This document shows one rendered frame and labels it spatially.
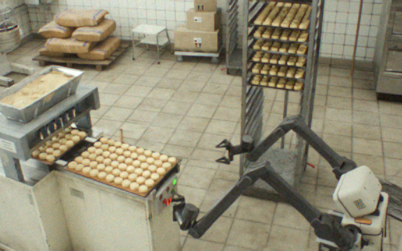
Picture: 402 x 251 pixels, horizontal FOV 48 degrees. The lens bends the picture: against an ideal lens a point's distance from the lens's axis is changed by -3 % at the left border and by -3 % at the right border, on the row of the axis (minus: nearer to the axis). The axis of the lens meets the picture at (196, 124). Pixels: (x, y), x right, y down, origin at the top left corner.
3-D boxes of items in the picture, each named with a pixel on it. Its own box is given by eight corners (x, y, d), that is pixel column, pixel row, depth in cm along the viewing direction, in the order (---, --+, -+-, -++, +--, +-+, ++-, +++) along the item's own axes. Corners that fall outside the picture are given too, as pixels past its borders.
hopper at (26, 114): (-8, 120, 268) (-13, 100, 261) (55, 83, 311) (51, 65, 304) (27, 130, 257) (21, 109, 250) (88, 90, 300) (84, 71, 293)
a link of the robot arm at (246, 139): (252, 163, 267) (260, 153, 271) (256, 151, 258) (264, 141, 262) (235, 152, 271) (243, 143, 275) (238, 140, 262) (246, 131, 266)
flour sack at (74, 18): (51, 27, 630) (49, 15, 621) (65, 18, 665) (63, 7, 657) (100, 28, 618) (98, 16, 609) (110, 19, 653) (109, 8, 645)
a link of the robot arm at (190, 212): (197, 239, 211) (202, 230, 219) (206, 219, 207) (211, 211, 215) (174, 227, 213) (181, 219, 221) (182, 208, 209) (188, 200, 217)
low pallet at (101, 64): (33, 65, 648) (31, 58, 642) (61, 46, 715) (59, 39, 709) (109, 72, 621) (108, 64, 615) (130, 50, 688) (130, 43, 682)
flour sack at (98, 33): (100, 44, 606) (99, 32, 598) (72, 42, 614) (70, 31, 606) (118, 27, 667) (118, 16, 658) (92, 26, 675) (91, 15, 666)
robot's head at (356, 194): (384, 186, 209) (367, 161, 207) (377, 213, 193) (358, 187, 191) (359, 196, 218) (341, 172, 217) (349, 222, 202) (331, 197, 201)
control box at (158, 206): (153, 214, 265) (151, 195, 258) (173, 191, 284) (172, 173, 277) (158, 216, 264) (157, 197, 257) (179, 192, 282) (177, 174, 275)
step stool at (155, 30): (174, 53, 673) (172, 24, 650) (159, 64, 638) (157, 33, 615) (147, 49, 689) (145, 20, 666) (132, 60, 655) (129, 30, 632)
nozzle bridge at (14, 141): (-6, 172, 280) (-21, 125, 263) (68, 120, 335) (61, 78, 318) (32, 187, 267) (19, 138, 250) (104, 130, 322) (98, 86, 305)
